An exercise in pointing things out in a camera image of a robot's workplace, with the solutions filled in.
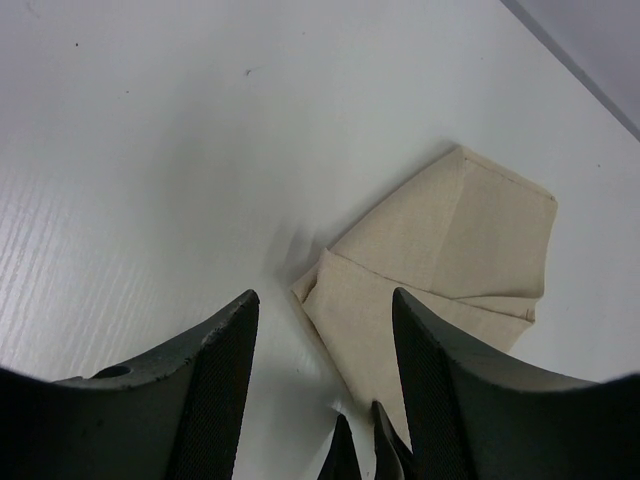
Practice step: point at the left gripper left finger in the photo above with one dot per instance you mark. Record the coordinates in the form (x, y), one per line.
(172, 412)

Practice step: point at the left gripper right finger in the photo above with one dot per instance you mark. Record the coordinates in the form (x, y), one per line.
(475, 412)

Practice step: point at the beige cloth napkin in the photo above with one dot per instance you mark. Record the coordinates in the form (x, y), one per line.
(466, 236)

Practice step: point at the left side aluminium rail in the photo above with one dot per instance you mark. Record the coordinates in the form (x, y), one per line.
(598, 42)

